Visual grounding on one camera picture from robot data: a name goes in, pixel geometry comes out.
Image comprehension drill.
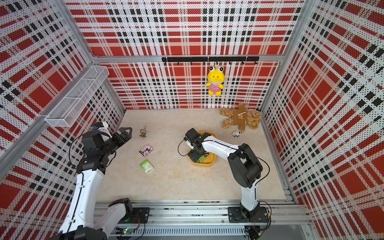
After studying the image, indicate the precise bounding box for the small white spotted toy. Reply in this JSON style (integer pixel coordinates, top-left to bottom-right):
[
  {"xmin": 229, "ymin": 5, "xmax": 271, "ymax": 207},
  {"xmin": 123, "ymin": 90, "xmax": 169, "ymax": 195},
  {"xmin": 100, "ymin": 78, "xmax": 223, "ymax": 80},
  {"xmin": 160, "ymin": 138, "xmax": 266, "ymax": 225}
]
[{"xmin": 232, "ymin": 130, "xmax": 242, "ymax": 138}]

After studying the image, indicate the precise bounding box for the green tissue pack bottom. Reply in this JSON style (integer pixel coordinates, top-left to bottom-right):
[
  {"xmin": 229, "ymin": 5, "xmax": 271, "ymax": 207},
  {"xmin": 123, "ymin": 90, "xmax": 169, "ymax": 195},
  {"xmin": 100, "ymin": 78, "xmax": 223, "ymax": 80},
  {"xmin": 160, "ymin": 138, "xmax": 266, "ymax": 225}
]
[{"xmin": 198, "ymin": 155, "xmax": 207, "ymax": 163}]

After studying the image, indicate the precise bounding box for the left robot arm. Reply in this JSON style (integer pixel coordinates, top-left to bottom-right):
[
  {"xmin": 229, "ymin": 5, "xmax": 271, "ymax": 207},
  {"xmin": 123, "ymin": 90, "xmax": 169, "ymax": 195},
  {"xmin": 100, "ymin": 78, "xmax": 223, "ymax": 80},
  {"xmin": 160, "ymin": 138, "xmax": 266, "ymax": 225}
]
[{"xmin": 53, "ymin": 126, "xmax": 133, "ymax": 240}]

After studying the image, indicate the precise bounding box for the black hook rail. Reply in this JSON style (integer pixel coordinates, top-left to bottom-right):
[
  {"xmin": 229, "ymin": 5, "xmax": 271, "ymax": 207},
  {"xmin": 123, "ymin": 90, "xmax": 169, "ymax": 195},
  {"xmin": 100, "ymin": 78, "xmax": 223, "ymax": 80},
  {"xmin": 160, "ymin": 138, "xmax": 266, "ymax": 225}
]
[{"xmin": 162, "ymin": 56, "xmax": 260, "ymax": 64}]

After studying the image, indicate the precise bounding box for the pink tissue pack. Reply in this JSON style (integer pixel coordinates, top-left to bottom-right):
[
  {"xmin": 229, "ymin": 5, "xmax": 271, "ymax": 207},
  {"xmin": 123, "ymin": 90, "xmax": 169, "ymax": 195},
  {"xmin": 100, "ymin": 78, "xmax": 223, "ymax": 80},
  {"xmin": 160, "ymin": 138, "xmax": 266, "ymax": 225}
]
[{"xmin": 139, "ymin": 145, "xmax": 153, "ymax": 157}]

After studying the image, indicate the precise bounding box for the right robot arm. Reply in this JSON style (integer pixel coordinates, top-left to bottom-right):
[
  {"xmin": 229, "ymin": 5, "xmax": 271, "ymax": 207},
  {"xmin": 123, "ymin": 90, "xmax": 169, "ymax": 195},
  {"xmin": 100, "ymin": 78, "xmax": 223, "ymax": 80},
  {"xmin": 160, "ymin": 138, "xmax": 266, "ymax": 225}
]
[{"xmin": 184, "ymin": 128, "xmax": 270, "ymax": 223}]

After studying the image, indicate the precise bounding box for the small keychain charm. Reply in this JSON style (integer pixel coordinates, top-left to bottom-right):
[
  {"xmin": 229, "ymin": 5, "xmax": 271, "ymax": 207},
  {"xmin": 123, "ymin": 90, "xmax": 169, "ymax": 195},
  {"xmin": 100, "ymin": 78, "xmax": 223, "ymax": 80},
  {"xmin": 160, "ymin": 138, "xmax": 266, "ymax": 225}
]
[{"xmin": 140, "ymin": 126, "xmax": 147, "ymax": 138}]

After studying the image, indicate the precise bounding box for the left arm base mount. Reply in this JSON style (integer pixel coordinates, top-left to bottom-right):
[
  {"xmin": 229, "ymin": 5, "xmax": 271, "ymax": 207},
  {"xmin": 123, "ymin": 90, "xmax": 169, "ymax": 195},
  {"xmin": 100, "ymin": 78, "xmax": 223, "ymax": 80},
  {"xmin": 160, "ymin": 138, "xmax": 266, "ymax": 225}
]
[{"xmin": 119, "ymin": 208, "xmax": 150, "ymax": 224}]

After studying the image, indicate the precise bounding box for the white wire mesh basket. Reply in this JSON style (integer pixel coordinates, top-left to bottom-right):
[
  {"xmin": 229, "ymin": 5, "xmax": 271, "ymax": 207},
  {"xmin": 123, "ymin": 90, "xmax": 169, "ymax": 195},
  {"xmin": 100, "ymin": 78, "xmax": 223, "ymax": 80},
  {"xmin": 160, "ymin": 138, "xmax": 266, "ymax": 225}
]
[{"xmin": 45, "ymin": 65, "xmax": 109, "ymax": 128}]

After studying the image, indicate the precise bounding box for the green circuit board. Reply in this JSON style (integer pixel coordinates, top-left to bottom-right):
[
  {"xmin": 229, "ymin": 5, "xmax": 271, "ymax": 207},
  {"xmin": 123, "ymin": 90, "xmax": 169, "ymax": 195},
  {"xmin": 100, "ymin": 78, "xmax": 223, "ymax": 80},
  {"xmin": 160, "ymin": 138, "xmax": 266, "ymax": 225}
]
[{"xmin": 116, "ymin": 228, "xmax": 136, "ymax": 236}]

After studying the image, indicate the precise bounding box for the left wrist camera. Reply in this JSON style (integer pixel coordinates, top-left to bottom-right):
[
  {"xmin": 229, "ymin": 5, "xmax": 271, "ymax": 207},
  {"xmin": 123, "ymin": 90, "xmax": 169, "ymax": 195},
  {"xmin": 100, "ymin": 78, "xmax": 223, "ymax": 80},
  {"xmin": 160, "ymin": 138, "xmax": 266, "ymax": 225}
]
[{"xmin": 92, "ymin": 122, "xmax": 111, "ymax": 140}]

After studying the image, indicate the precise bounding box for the yellow frog plush toy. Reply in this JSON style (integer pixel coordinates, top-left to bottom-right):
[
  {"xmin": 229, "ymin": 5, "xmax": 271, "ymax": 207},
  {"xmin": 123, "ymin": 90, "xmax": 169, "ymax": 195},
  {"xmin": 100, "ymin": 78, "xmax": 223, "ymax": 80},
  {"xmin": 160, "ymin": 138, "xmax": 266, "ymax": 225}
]
[{"xmin": 206, "ymin": 66, "xmax": 225, "ymax": 97}]

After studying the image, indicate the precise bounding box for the brown teddy bear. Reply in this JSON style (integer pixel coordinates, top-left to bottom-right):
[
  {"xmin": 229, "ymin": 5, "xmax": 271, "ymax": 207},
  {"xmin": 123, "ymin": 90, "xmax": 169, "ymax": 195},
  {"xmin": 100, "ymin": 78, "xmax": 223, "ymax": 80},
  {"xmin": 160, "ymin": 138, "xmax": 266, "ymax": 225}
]
[{"xmin": 220, "ymin": 104, "xmax": 262, "ymax": 132}]

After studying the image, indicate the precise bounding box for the green tissue pack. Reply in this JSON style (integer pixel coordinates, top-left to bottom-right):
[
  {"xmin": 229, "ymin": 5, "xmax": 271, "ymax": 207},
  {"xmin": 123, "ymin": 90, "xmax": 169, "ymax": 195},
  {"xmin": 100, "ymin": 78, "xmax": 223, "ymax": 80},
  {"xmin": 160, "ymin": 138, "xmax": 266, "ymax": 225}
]
[
  {"xmin": 198, "ymin": 155, "xmax": 207, "ymax": 163},
  {"xmin": 140, "ymin": 160, "xmax": 154, "ymax": 173}
]

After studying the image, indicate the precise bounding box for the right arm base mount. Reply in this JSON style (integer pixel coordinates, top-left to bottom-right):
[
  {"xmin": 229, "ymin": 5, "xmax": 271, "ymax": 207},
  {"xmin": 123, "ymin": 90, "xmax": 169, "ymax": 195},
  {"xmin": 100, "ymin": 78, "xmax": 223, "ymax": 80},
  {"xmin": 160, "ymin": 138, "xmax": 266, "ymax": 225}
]
[{"xmin": 228, "ymin": 207, "xmax": 269, "ymax": 224}]

